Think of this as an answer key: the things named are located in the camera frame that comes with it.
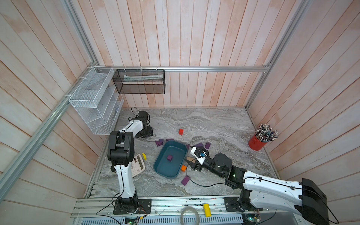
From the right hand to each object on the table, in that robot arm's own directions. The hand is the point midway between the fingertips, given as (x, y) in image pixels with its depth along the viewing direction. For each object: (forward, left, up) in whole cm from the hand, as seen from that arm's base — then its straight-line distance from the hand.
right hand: (188, 151), depth 72 cm
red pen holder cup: (+14, -47, -5) cm, 49 cm away
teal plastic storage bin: (-2, +15, -21) cm, 26 cm away
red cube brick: (+26, +4, -20) cm, 33 cm away
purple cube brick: (+15, -9, -21) cm, 27 cm away
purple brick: (+4, +12, -17) cm, 21 cm away
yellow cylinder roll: (-24, -10, -19) cm, 32 cm away
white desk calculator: (-1, +31, -17) cm, 35 cm away
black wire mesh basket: (+55, +36, +6) cm, 66 cm away
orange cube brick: (-3, +2, -17) cm, 18 cm away
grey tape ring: (-24, 0, -17) cm, 29 cm away
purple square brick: (+16, -15, -20) cm, 30 cm away
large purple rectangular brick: (-9, +1, -20) cm, 22 cm away
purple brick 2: (+19, +19, -21) cm, 34 cm away
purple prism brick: (+15, -1, -20) cm, 25 cm away
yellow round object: (+5, +28, -18) cm, 34 cm away
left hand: (+22, +30, -18) cm, 42 cm away
